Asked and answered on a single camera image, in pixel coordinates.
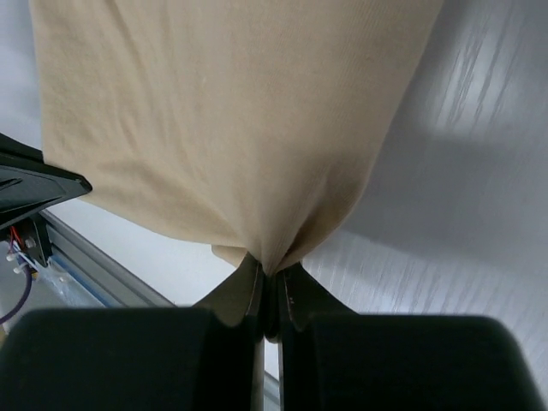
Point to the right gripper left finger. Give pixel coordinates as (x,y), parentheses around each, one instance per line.
(205,357)

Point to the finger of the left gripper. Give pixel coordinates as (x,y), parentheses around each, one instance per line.
(29,185)

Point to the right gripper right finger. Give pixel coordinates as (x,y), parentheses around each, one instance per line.
(332,358)

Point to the beige t shirt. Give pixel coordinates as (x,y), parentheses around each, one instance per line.
(251,126)

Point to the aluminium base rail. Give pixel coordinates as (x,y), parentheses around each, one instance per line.
(104,278)

